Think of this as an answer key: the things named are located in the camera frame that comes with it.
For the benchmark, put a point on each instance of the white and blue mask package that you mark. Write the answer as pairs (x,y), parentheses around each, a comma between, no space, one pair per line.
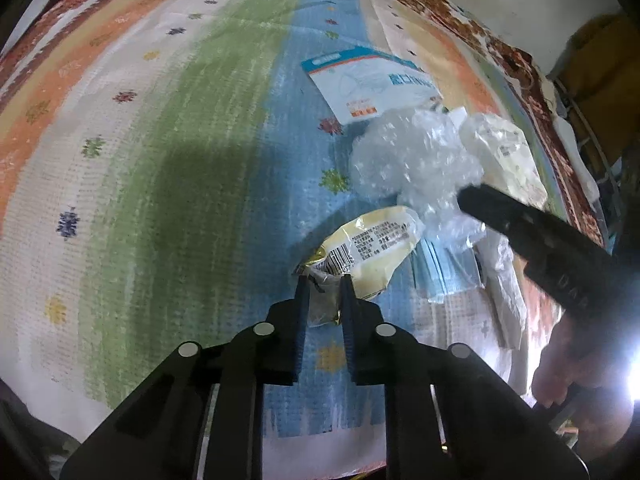
(365,85)

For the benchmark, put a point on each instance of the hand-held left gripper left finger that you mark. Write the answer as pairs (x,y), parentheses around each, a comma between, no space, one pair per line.
(301,312)

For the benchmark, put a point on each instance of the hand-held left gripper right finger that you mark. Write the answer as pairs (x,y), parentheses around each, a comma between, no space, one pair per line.
(346,312)

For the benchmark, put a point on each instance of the white plastic bag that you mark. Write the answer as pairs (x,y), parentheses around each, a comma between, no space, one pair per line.
(505,300)

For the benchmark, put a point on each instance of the metal rack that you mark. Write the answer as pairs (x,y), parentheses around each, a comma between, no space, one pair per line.
(592,140)

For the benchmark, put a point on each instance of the striped colourful blanket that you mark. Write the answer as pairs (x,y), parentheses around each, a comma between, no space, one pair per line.
(175,160)

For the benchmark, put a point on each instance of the cream plastic packet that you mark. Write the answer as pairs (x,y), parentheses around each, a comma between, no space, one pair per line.
(507,155)

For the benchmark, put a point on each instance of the clear plastic bag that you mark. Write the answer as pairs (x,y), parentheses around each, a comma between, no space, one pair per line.
(415,160)

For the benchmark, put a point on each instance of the yellow wooden cabinet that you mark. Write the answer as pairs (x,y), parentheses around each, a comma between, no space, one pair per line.
(600,55)

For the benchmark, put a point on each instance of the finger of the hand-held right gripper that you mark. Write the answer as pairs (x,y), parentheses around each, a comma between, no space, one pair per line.
(520,225)

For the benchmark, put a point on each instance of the white cloth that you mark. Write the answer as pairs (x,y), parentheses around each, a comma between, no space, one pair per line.
(575,155)

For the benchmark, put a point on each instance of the person's right hand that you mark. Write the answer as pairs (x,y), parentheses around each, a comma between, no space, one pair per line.
(552,365)

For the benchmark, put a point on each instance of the yellow snack packet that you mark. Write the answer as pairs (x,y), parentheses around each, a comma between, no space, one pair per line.
(367,252)

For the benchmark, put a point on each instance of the blue face mask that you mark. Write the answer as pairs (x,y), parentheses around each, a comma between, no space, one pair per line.
(445,270)

